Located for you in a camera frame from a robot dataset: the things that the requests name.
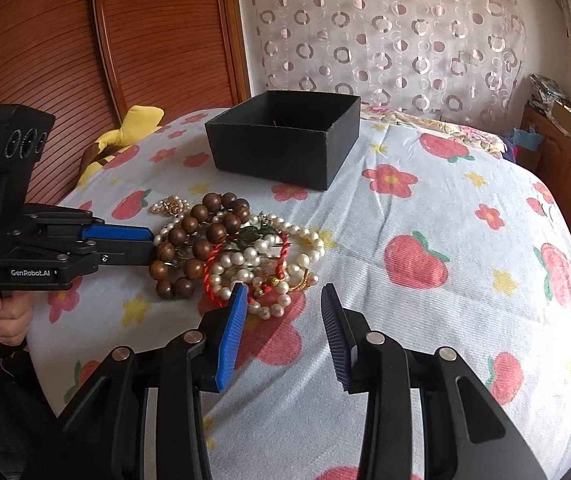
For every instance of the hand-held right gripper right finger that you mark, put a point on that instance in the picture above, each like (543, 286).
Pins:
(338, 340)

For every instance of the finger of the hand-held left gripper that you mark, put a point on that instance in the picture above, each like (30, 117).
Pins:
(120, 233)
(125, 255)

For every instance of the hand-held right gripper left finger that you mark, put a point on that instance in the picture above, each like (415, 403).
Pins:
(230, 335)

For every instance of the small gold pearl brooch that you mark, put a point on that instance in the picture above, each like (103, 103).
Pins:
(168, 205)

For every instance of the green jade pendant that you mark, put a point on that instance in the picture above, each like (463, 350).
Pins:
(253, 235)

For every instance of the black cardboard box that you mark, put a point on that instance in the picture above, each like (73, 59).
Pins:
(275, 155)

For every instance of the yellow plush toy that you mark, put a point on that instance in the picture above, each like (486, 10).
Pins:
(138, 122)

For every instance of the strawberry print blanket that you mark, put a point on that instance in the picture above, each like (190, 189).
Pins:
(415, 210)

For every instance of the wooden slatted wardrobe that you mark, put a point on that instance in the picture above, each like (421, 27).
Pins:
(155, 35)

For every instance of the floral quilt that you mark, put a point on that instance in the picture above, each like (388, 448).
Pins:
(465, 135)

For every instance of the blue cloth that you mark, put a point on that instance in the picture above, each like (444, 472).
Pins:
(520, 139)

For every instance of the wooden sideboard cabinet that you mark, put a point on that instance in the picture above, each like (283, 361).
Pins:
(565, 170)

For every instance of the circle pattern sheer curtain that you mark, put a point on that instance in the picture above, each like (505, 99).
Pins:
(365, 35)

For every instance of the open cardboard box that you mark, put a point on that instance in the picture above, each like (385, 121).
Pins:
(568, 119)

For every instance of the pile of folded clothes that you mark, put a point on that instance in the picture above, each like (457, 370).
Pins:
(545, 91)

